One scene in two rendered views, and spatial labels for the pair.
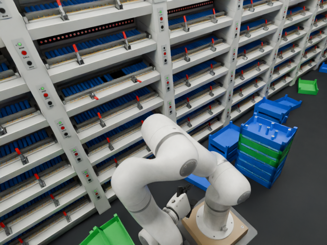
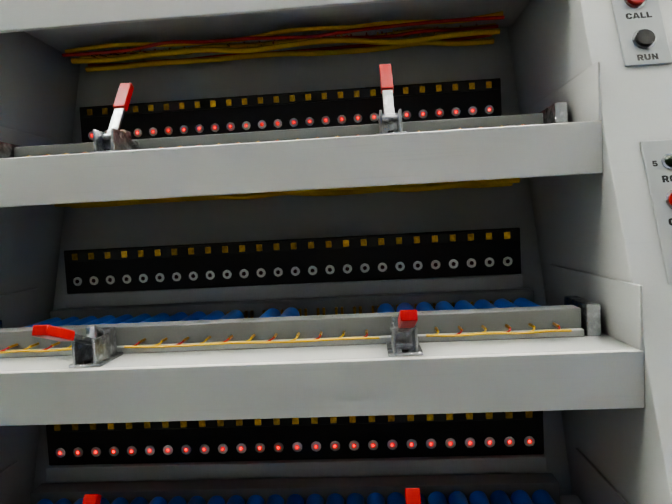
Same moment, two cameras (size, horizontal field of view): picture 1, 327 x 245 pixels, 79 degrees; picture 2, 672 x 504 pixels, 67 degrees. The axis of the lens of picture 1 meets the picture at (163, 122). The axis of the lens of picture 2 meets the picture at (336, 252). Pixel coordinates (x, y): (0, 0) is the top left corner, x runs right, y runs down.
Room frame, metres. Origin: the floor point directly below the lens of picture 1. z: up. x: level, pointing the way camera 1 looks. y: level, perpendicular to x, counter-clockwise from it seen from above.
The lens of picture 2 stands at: (0.76, -0.07, 0.87)
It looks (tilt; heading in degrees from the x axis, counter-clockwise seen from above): 15 degrees up; 36
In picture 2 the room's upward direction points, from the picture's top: 2 degrees counter-clockwise
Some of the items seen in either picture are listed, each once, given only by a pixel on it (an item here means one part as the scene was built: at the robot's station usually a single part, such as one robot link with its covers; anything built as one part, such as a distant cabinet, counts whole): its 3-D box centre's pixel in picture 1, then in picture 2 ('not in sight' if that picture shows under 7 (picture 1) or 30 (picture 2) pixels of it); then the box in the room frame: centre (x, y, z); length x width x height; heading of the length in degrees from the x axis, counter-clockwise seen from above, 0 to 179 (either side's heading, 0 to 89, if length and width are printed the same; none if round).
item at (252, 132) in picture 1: (267, 130); not in sight; (1.05, -0.72, 0.44); 0.30 x 0.20 x 0.08; 39
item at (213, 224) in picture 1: (216, 210); not in sight; (0.52, -0.20, 0.43); 0.19 x 0.19 x 0.18
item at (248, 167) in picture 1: (259, 161); not in sight; (1.05, -0.72, 0.12); 0.30 x 0.20 x 0.08; 39
